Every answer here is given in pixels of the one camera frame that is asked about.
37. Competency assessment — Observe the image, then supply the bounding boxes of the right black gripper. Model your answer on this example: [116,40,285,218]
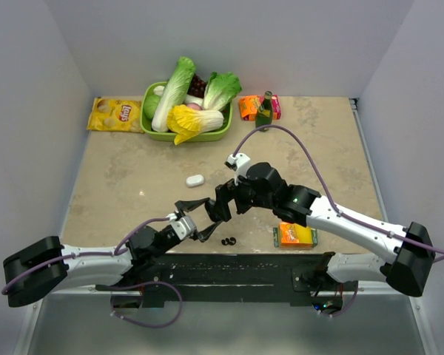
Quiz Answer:
[212,174,275,221]

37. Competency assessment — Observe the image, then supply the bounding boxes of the black earbud charging case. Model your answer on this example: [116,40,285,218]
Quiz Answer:
[204,199,232,223]

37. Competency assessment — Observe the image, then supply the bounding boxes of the green lettuce leaf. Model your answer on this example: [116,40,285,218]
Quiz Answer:
[202,72,242,111]

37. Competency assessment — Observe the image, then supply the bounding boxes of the green plastic basket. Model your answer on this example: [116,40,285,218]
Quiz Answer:
[139,81,234,143]

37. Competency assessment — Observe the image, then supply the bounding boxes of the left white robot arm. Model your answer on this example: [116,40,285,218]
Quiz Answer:
[1,198,230,307]

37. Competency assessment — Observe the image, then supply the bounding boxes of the aluminium rail right edge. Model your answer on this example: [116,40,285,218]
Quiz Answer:
[349,98,389,222]

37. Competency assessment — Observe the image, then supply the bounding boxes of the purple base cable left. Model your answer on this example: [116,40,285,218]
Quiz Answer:
[110,279,186,328]

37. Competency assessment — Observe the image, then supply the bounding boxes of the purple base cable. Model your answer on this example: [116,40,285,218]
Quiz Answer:
[110,279,186,328]
[316,290,358,319]

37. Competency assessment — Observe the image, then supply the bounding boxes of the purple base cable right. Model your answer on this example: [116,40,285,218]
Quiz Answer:
[316,290,358,319]

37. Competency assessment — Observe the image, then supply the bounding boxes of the tall green napa cabbage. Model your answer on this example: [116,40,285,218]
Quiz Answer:
[152,56,196,132]

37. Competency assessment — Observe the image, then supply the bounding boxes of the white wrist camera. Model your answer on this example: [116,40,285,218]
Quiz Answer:
[225,153,252,185]
[166,212,196,240]

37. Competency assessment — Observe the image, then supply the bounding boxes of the orange sponge pack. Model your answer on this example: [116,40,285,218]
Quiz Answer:
[272,222,318,249]

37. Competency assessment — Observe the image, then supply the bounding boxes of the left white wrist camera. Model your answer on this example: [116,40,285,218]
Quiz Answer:
[166,212,196,240]

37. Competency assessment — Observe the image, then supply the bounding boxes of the pink snack box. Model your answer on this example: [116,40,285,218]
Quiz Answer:
[272,95,281,121]

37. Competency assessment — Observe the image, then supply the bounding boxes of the orange snack box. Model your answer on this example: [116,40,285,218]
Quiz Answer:
[238,95,263,121]

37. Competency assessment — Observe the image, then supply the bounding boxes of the dark red grapes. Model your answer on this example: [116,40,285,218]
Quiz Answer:
[187,74,207,98]

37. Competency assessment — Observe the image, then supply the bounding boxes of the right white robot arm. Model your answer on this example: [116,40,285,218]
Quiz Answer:
[208,155,435,297]

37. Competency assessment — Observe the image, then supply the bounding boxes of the yellow Lays chips bag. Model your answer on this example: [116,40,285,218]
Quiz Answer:
[87,98,144,133]

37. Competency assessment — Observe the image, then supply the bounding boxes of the yellow napa cabbage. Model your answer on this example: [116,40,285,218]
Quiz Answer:
[167,105,224,145]

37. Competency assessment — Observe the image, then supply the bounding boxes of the green round cabbage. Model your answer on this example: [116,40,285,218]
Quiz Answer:
[142,94,161,120]

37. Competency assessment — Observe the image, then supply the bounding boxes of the white earbud charging case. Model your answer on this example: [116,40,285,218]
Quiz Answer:
[186,175,205,188]

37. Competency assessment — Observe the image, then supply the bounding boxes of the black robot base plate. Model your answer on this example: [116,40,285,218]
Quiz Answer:
[51,251,356,310]

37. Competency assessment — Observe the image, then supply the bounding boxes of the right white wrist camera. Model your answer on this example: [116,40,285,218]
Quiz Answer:
[225,153,252,185]

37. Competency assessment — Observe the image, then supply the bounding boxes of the green glass bottle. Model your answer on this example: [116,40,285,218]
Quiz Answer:
[255,91,273,132]

